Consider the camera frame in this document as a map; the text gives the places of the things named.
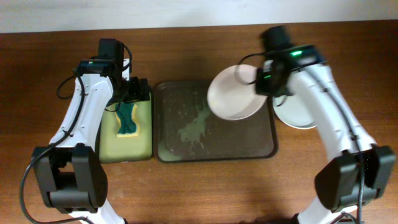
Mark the pale pink plate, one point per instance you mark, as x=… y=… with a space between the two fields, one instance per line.
x=231 y=94

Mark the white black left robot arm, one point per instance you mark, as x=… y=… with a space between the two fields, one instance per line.
x=68 y=171

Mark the yellow-green foam pad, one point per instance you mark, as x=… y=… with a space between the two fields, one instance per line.
x=130 y=146

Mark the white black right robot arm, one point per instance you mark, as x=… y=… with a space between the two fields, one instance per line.
x=358 y=170

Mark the green yellow scrub sponge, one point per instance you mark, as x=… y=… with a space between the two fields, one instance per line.
x=126 y=118

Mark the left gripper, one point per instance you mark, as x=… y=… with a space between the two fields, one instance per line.
x=137 y=93

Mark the large brown tray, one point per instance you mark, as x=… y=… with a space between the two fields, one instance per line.
x=185 y=129

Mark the pale blue plate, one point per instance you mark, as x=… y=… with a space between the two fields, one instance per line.
x=292 y=112

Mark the small black tray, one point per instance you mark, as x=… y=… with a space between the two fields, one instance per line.
x=97 y=146

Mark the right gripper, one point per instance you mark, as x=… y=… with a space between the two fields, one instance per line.
x=278 y=93

